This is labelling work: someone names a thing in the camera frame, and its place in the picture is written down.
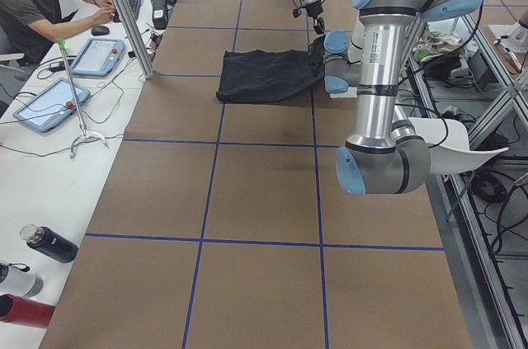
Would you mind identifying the blue tape line crosswise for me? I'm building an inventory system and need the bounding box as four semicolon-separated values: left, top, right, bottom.
84;233;445;252

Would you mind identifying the white plastic chair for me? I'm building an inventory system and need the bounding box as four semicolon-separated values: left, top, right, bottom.
401;117;508;179

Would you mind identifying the left blue teach pendant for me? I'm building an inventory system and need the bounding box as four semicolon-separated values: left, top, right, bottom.
12;78;75;133

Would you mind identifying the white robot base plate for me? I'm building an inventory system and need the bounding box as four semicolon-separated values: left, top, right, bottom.
328;18;365;98

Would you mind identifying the green cloth pile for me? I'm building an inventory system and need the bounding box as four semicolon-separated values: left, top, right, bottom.
412;30;462;64

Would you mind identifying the red drink bottle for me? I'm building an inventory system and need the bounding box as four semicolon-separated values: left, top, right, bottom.
1;294;55;328

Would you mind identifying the seated man dark shirt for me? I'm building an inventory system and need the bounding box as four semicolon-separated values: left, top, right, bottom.
1;0;116;65

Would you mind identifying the black drink bottle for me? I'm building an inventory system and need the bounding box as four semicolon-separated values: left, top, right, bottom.
20;224;78;263

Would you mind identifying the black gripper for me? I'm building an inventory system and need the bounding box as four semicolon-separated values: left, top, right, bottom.
292;0;325;34

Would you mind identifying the black printed t-shirt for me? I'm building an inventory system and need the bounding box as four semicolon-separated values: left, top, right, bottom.
216;35;325;104

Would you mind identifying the blue teach pendant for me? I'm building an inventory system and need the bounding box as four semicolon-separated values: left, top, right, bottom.
70;37;125;77
12;78;75;133

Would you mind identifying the aluminium frame post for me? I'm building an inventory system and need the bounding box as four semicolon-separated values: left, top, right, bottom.
112;0;153;79

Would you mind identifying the black computer mouse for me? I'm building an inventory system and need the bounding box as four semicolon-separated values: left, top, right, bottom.
91;25;110;36

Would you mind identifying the right blue teach pendant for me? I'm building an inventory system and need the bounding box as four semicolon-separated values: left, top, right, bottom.
70;37;125;77

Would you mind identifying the green handled reacher grabber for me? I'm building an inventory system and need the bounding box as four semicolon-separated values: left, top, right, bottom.
56;38;108;159

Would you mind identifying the white drink bottle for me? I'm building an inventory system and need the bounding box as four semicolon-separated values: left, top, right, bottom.
0;263;43;298

